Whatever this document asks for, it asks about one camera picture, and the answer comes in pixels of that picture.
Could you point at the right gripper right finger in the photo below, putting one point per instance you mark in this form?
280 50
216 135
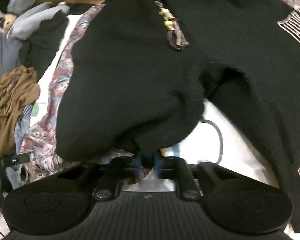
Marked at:
177 170

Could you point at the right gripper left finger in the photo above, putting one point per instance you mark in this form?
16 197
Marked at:
110 177

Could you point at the black knit sweater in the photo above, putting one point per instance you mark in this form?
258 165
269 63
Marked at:
145 75

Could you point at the white cartoon print bedsheet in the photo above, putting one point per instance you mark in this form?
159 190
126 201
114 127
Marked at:
214 139

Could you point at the floral patterned cloth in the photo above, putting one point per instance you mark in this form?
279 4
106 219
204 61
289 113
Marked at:
52 99

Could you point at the brown crumpled garment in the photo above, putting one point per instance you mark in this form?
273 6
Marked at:
18 89

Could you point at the black crumpled garment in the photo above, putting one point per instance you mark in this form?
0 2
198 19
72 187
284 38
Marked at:
40 49

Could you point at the grey garment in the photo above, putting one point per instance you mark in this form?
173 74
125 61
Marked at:
9 54

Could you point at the grey plush toy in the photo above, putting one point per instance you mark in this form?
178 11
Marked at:
23 26

